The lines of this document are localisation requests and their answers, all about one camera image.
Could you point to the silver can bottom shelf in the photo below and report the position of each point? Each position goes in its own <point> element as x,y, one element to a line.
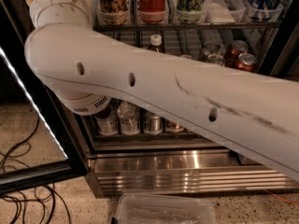
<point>153,123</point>

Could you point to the copper can bottom shelf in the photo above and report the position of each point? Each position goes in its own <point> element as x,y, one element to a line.
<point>172,127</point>

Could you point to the gold tall can top shelf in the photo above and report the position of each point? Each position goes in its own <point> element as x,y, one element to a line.
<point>113,12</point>

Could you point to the brown tea bottle middle shelf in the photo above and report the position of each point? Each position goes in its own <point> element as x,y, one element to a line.
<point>156,43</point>

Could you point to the silver can shelf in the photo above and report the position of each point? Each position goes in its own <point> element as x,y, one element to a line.
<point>208,49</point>
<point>153,123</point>

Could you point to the clear plastic bin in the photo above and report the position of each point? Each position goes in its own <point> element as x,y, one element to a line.
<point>162,209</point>

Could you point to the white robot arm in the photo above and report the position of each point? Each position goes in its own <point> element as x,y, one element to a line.
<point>253,115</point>

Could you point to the green tall can top shelf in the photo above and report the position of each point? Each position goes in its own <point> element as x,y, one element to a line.
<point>189,11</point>

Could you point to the small water bottle bottom shelf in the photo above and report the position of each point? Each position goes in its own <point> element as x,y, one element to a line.
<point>129,118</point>

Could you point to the red coke can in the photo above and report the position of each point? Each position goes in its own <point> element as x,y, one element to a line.
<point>234,50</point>
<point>245,62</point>

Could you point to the silver can rear middle shelf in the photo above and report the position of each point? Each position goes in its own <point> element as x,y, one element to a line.
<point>208,49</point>

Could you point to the dark juice bottle bottom shelf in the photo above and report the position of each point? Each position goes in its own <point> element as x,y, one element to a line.
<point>107,121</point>

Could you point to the red Coke can front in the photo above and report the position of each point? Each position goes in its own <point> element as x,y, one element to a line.
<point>245,62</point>

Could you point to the white green can front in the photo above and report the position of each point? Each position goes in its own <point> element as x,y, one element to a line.
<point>215,59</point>

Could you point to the empty white tray top shelf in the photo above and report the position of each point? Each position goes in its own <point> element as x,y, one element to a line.
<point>225,11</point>

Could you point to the red Coke can rear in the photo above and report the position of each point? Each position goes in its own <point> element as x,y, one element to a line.
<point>234,50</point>

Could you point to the stainless steel fridge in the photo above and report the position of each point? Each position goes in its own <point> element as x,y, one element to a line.
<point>164,164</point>

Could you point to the red Coca-Cola can top shelf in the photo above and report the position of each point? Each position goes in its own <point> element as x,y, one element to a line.
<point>151,11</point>

